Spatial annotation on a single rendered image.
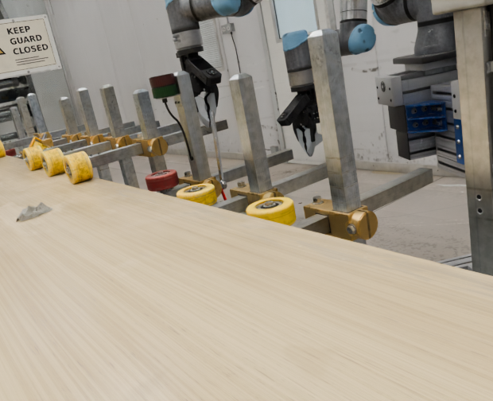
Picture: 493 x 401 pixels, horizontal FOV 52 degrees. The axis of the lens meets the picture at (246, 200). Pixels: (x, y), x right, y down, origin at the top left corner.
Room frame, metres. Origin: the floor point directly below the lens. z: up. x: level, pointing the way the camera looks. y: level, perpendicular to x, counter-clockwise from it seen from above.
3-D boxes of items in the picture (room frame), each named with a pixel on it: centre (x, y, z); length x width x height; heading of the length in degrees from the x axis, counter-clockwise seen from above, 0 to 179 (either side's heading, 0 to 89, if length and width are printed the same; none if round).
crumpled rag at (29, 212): (1.11, 0.47, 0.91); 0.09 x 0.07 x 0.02; 150
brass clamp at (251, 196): (1.08, -0.02, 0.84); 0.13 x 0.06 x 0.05; 33
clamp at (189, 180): (1.29, 0.11, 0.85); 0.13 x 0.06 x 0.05; 33
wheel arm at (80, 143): (1.95, 0.50, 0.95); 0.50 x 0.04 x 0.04; 123
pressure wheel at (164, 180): (1.26, 0.20, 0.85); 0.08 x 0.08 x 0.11
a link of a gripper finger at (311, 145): (1.52, -0.24, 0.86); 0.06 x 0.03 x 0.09; 122
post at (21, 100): (2.74, 1.04, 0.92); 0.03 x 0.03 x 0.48; 33
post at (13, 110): (2.96, 1.18, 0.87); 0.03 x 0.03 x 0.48; 33
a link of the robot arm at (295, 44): (1.53, -0.23, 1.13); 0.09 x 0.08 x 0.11; 122
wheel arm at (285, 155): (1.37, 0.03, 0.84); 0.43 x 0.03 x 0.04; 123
